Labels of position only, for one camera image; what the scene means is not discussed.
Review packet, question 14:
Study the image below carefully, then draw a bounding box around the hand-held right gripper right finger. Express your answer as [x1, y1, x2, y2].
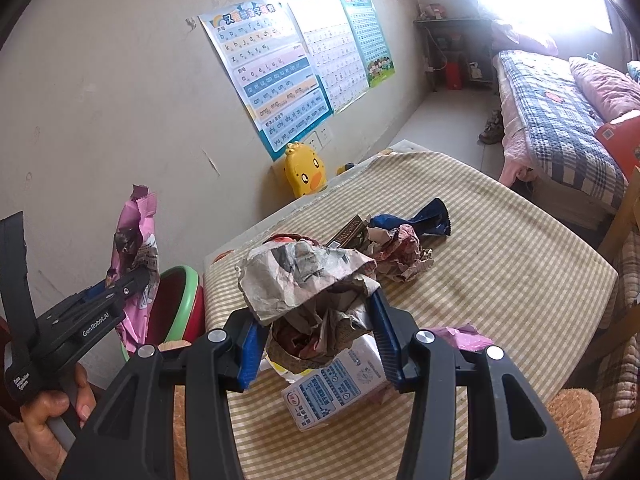
[367, 285, 583, 480]

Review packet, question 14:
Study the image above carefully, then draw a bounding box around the green chart wall poster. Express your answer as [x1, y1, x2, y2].
[340, 0, 398, 88]

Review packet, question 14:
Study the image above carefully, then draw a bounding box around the yellow duck toy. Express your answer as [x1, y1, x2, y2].
[284, 142, 328, 198]

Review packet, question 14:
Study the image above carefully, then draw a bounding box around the dark brown small box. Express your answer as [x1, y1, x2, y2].
[327, 215, 373, 251]

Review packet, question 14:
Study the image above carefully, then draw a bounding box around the pink snack wrapper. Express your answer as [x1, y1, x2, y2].
[111, 185, 161, 356]

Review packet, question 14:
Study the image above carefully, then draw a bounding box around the pink patterned pillow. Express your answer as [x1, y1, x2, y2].
[569, 56, 640, 121]

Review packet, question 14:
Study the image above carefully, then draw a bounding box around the red basin with green rim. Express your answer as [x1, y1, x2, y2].
[120, 266, 206, 361]

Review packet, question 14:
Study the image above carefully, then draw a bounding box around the bed with plaid quilt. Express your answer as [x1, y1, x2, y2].
[492, 50, 640, 211]

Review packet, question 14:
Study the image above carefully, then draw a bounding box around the white chart wall poster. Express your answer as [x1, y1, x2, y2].
[286, 0, 371, 115]

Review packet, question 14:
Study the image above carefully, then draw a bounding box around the grey newspaper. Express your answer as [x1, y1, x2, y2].
[237, 239, 381, 326]

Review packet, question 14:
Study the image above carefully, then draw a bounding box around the brown paper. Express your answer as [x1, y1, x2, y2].
[265, 300, 377, 375]

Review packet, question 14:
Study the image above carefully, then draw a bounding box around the dark shelf unit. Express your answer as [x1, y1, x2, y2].
[412, 17, 496, 92]

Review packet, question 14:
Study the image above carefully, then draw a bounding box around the pair of shoes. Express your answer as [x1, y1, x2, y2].
[478, 110, 503, 145]

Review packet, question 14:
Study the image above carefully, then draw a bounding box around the blue letter wall poster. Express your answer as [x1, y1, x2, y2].
[198, 7, 335, 162]

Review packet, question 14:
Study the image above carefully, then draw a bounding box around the red patterned paper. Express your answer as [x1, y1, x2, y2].
[367, 224, 437, 283]

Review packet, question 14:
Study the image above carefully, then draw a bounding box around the orange box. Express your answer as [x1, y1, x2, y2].
[595, 115, 640, 181]

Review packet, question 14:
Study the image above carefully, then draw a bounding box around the checked pink quilt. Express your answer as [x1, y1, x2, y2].
[590, 245, 640, 478]

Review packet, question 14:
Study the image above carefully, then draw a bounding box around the white wall outlet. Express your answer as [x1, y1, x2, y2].
[302, 127, 333, 151]

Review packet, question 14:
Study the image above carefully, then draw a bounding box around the wooden chair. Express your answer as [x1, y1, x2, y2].
[585, 167, 640, 366]

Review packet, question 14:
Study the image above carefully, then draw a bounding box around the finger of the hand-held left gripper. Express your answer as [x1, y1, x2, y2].
[107, 266, 162, 309]
[64, 279, 112, 311]

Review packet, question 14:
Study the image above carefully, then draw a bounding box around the person's left hand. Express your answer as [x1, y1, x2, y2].
[0, 362, 98, 480]

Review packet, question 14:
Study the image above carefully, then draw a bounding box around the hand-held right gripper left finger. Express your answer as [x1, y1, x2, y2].
[57, 307, 273, 480]

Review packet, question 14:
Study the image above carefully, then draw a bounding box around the blue foil wrapper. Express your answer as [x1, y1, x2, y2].
[369, 198, 452, 238]

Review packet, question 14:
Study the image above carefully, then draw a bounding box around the white milk carton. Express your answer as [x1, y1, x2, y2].
[280, 332, 401, 433]

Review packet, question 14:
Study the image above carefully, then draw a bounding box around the small pink wrapper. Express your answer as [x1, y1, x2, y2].
[430, 324, 493, 353]

